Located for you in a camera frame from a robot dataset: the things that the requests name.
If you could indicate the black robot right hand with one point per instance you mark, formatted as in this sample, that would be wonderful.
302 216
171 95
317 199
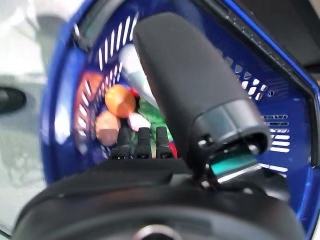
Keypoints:
190 87

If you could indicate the napa cabbage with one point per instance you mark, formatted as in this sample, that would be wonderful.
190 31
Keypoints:
132 67

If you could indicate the blue plastic shopping basket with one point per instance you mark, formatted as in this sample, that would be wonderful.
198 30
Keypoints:
65 75

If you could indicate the red tomato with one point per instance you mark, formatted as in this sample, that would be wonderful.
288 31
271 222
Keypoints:
135 93

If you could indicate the purple white turnip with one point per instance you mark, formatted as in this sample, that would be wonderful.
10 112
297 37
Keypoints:
138 122

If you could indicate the orange round vegetable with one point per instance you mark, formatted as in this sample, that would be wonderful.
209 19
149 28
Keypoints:
118 101

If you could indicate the pale brown potato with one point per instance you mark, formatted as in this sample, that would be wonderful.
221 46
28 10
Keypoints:
107 128

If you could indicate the robot right leg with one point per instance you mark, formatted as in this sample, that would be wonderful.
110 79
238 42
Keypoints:
10 100

